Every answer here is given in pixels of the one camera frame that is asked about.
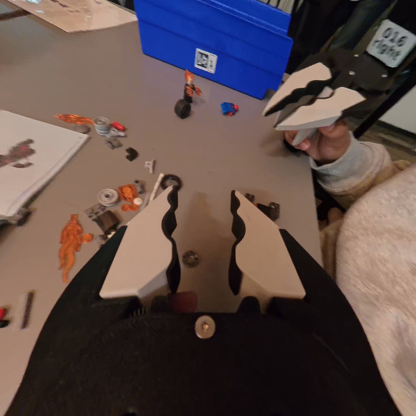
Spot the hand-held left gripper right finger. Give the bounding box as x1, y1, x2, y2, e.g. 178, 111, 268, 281
228, 190, 307, 300

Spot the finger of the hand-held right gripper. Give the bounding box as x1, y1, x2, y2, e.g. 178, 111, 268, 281
274, 86, 367, 131
262, 62, 333, 117

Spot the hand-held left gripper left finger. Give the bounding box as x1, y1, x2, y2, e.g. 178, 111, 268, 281
98, 186, 182, 300

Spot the dark grey lego motorcycle frame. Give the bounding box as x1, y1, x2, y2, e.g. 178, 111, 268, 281
244, 193, 281, 221

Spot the person's right forearm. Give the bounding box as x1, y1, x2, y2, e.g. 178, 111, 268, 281
309, 132, 395, 210

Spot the black lego engine block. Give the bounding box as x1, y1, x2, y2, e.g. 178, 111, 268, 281
85, 203, 121, 233

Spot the orange skull lego tile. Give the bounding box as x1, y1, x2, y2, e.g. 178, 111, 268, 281
118, 184, 138, 203

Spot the flat grey lego wheel hub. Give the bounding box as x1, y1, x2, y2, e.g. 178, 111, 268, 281
97, 188, 120, 207

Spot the large orange lego flame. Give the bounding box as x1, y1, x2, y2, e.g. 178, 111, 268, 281
58, 214, 83, 283

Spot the flame-head lego minifigure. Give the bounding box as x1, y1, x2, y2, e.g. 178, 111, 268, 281
183, 69, 203, 104

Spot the wide black lego tyre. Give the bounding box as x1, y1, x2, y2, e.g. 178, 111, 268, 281
174, 99, 192, 119

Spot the dark ridged lego axle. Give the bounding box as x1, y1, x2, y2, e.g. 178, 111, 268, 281
20, 290, 35, 329

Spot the lego instruction booklet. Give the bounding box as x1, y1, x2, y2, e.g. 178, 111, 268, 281
0, 110, 90, 225

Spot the person's right hand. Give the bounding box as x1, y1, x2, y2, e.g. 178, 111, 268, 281
284, 119, 351, 164

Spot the black desk leg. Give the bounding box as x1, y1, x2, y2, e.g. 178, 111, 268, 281
354, 75, 416, 138

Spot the blue plastic bin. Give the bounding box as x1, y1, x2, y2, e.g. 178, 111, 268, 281
133, 0, 294, 100

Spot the person's grey hoodie torso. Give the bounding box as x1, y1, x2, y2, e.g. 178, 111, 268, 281
320, 159, 416, 416

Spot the printed paper sheet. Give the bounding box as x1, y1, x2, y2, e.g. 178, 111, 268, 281
6, 0, 138, 33

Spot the white lego chain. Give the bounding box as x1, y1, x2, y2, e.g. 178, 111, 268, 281
148, 173, 166, 203

